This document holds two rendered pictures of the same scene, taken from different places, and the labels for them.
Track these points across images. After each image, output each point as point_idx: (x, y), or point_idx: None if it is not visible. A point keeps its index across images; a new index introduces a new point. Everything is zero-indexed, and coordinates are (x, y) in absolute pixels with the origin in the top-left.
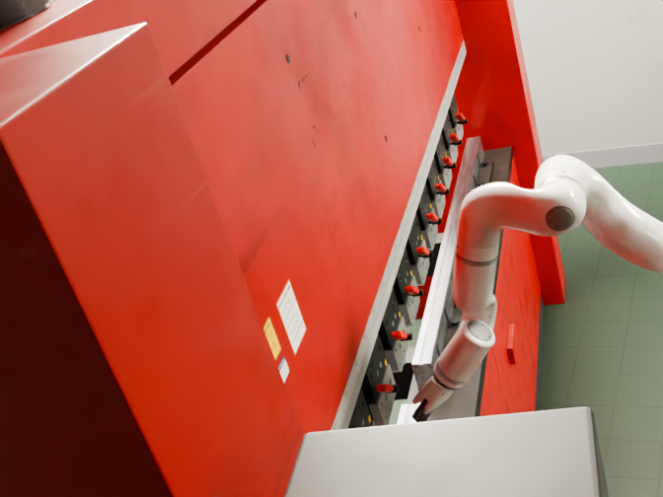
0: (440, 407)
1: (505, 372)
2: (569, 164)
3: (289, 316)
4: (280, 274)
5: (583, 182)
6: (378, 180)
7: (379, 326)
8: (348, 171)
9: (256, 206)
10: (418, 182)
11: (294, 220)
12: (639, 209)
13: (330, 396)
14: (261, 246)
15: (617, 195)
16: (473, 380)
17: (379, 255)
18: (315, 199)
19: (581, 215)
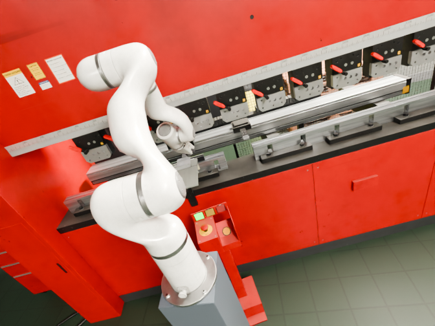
0: (243, 165)
1: (333, 187)
2: (119, 50)
3: (57, 68)
4: (52, 50)
5: (110, 66)
6: (217, 39)
7: (172, 106)
8: (166, 23)
9: (31, 15)
10: (305, 57)
11: (75, 31)
12: (122, 104)
13: (93, 109)
14: (34, 33)
15: (120, 86)
16: (264, 167)
17: (193, 77)
18: (106, 28)
19: (83, 83)
